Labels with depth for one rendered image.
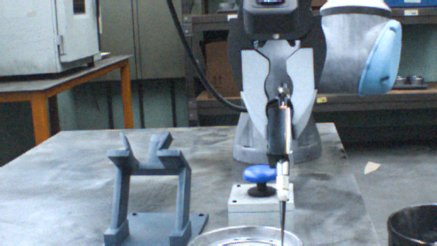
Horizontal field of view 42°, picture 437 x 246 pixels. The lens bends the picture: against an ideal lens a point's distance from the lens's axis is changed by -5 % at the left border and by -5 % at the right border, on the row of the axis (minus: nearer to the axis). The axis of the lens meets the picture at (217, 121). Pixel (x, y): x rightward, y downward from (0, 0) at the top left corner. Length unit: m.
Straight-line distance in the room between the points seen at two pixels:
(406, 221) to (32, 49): 1.75
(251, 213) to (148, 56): 3.71
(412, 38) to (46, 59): 2.80
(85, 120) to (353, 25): 3.98
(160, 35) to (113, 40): 0.36
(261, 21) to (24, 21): 2.29
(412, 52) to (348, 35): 3.65
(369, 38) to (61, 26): 1.94
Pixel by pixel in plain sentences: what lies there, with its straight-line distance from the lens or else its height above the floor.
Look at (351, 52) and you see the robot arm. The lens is 0.90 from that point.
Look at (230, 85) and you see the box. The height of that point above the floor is 0.53.
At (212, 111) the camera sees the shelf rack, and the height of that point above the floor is 0.37.
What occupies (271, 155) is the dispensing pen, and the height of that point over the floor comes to 0.91.
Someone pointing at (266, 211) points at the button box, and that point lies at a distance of 0.64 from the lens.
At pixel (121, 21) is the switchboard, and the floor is 0.99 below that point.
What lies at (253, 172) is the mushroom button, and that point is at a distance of 0.65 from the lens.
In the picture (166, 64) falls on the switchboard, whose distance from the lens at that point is 4.30.
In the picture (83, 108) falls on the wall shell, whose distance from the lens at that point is 4.76.
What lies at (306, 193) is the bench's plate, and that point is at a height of 0.80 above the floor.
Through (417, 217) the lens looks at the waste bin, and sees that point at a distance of 1.90.
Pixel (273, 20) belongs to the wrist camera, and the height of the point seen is 1.04.
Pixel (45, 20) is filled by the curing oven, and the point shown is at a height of 1.05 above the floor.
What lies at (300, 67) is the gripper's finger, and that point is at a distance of 0.57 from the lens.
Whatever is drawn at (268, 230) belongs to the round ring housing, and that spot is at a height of 0.84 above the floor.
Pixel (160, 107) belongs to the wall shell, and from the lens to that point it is 4.59.
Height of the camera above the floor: 1.05
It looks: 11 degrees down
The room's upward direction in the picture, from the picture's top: 3 degrees counter-clockwise
